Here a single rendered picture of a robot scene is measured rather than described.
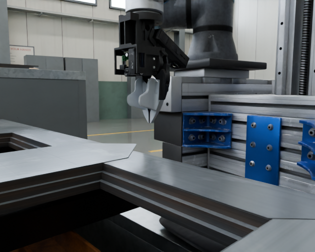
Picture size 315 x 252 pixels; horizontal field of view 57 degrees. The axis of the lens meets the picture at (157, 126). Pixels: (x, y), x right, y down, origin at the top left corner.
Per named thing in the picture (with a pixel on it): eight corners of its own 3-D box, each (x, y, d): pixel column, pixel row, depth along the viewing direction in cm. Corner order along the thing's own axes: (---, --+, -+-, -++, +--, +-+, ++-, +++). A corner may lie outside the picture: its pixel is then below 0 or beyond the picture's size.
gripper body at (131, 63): (113, 78, 58) (112, 15, 57) (145, 79, 64) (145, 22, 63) (138, 77, 53) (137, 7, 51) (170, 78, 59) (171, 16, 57)
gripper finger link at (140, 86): (123, 123, 60) (122, 78, 59) (144, 121, 64) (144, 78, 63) (132, 124, 58) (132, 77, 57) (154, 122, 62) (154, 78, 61)
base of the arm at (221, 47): (212, 66, 97) (213, 36, 96) (249, 62, 85) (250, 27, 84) (176, 64, 89) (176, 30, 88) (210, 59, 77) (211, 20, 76)
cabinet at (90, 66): (67, 123, 869) (65, 56, 846) (63, 122, 910) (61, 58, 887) (99, 121, 923) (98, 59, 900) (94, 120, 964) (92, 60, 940)
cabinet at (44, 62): (30, 125, 813) (26, 54, 790) (27, 124, 854) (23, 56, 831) (66, 123, 867) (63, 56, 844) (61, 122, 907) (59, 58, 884)
